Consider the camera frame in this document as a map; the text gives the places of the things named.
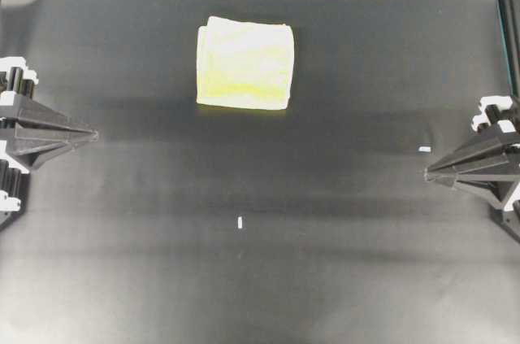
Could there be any folded yellow cloth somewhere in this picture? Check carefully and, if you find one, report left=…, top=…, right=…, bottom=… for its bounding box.
left=196, top=15, right=295, bottom=111

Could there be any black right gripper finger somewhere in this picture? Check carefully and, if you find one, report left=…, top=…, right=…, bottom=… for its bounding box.
left=451, top=160, right=519, bottom=210
left=424, top=131, right=519, bottom=180

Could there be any black aluminium frame post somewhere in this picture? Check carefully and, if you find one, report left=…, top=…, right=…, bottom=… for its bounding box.
left=497, top=0, right=519, bottom=97

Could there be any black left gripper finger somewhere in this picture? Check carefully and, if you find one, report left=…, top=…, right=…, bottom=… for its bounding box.
left=11, top=138, right=88, bottom=172
left=1, top=91, right=98, bottom=140

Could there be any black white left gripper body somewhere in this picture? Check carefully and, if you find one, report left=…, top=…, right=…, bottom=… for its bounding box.
left=1, top=57, right=38, bottom=229

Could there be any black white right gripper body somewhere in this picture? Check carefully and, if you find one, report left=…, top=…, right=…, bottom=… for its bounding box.
left=470, top=94, right=520, bottom=246

